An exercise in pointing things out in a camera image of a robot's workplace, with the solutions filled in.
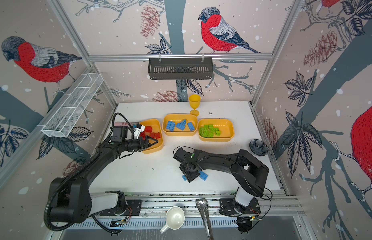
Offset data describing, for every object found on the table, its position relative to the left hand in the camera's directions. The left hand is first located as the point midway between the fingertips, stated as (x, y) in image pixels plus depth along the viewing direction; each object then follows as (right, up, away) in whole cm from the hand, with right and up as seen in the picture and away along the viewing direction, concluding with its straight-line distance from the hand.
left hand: (153, 143), depth 81 cm
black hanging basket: (+14, +50, +24) cm, 57 cm away
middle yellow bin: (+11, +13, +27) cm, 32 cm away
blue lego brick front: (+18, -17, -5) cm, 25 cm away
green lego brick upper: (+31, +4, +21) cm, 38 cm away
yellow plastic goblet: (+24, +25, +22) cm, 41 cm away
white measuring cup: (+13, -34, -11) cm, 38 cm away
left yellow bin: (-4, +7, +25) cm, 26 cm away
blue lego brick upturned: (+6, +8, +23) cm, 25 cm away
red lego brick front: (-6, +2, +21) cm, 22 cm away
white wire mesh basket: (-43, +14, -7) cm, 46 cm away
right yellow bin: (+46, +8, +24) cm, 52 cm away
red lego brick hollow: (-2, +2, +20) cm, 20 cm away
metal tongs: (+27, -28, -11) cm, 40 cm away
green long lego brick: (+37, +5, +23) cm, 44 cm away
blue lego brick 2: (+28, -19, +2) cm, 34 cm away
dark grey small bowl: (+64, -5, +12) cm, 65 cm away
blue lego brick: (+21, +7, +25) cm, 34 cm away
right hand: (+15, -19, +3) cm, 24 cm away
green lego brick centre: (+28, +5, +20) cm, 35 cm away
